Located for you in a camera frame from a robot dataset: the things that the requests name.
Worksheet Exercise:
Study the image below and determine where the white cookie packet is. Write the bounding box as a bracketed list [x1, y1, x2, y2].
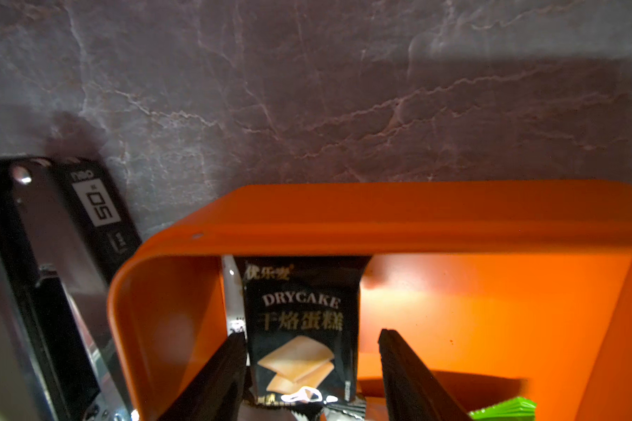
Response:
[221, 255, 246, 334]

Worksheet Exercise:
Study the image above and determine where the black stapler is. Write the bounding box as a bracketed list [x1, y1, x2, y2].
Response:
[0, 156, 141, 420]

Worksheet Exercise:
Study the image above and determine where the black cookie packet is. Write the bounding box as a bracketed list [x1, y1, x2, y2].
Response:
[235, 256, 370, 415]

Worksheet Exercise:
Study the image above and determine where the orange plastic storage box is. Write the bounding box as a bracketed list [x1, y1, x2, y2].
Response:
[108, 181, 632, 420]

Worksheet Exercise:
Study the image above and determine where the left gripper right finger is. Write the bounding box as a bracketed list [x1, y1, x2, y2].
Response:
[378, 329, 472, 421]

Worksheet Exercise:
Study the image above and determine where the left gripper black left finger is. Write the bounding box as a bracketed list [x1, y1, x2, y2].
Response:
[159, 333, 247, 421]

